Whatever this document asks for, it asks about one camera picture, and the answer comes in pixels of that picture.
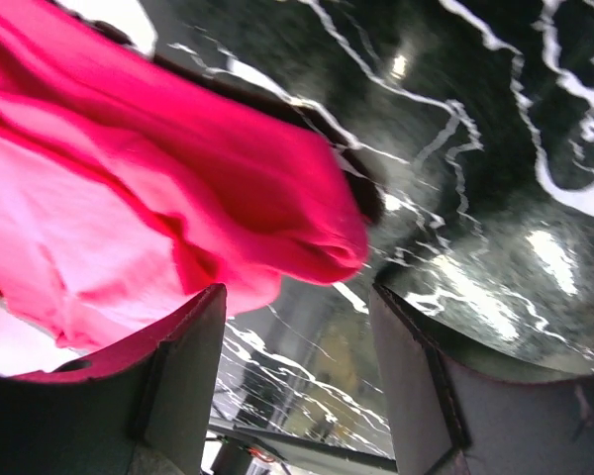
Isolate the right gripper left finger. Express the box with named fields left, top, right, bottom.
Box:
left=0, top=284, right=227, bottom=474

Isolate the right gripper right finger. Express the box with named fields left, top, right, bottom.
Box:
left=369, top=284, right=594, bottom=474

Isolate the bright pink t-shirt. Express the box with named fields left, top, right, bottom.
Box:
left=0, top=1, right=368, bottom=349

